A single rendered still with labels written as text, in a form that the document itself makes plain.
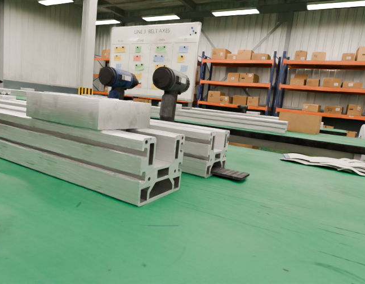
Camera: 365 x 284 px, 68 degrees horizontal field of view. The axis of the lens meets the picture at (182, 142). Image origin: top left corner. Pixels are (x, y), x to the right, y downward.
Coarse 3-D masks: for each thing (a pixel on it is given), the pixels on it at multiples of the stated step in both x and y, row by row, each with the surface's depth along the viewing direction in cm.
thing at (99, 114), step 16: (32, 96) 41; (48, 96) 39; (64, 96) 37; (80, 96) 36; (32, 112) 41; (48, 112) 39; (64, 112) 38; (80, 112) 36; (96, 112) 34; (112, 112) 36; (128, 112) 39; (144, 112) 42; (96, 128) 35; (112, 128) 37; (128, 128) 40
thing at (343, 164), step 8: (296, 160) 75; (304, 160) 76; (312, 160) 74; (320, 160) 74; (328, 160) 73; (336, 160) 75; (344, 160) 77; (352, 160) 74; (344, 168) 68; (352, 168) 68
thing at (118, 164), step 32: (0, 128) 47; (32, 128) 44; (64, 128) 39; (32, 160) 43; (64, 160) 39; (96, 160) 36; (128, 160) 33; (160, 160) 39; (128, 192) 33; (160, 192) 38
